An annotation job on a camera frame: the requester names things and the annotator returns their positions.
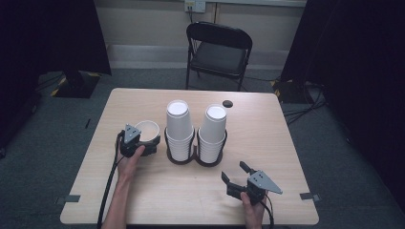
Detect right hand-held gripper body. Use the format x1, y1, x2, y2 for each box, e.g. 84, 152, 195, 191
225, 170, 284, 206

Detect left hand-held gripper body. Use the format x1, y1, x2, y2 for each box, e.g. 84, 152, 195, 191
117, 123, 147, 158

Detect white paper cup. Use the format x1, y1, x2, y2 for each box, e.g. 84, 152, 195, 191
135, 119, 161, 148

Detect stack of white cups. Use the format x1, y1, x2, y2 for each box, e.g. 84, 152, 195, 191
198, 103, 228, 165
165, 99, 196, 162

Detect black wire cup holder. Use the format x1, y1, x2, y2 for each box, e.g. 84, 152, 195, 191
163, 126, 229, 168

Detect person's left hand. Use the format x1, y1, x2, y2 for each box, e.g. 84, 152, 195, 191
117, 144, 146, 184

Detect person's right hand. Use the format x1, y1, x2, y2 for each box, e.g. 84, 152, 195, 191
240, 191, 269, 229

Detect grey tape strip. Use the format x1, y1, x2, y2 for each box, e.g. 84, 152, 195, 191
54, 194, 81, 205
299, 192, 321, 202

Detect black stand base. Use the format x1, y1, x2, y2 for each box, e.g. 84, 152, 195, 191
271, 78, 308, 105
50, 70, 102, 99

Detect black folding chair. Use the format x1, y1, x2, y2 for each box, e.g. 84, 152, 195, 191
185, 21, 254, 93

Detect black curtain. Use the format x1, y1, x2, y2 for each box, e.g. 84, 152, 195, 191
280, 0, 405, 213
0, 0, 113, 154

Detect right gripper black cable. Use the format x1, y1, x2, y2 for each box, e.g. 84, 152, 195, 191
259, 194, 276, 229

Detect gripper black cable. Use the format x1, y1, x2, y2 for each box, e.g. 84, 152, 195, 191
259, 194, 276, 229
96, 131, 126, 229

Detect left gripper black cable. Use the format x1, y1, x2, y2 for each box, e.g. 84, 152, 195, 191
96, 131, 126, 229

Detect black floor cables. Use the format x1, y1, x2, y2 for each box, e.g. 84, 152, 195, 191
282, 80, 328, 126

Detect white wall outlet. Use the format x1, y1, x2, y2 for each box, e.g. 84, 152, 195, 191
183, 0, 207, 14

